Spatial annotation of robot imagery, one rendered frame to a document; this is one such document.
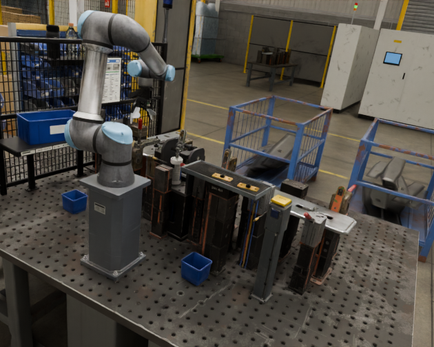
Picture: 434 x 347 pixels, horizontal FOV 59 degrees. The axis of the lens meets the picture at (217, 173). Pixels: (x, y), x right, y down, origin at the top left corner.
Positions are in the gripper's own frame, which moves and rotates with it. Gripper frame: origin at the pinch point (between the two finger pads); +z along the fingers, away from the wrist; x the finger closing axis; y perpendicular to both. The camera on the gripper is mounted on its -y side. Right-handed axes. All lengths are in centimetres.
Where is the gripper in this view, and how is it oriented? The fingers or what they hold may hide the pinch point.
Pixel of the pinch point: (140, 121)
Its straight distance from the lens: 213.1
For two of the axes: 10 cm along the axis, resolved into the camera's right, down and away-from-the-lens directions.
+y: 8.1, 3.1, -4.9
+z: -1.3, 9.2, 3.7
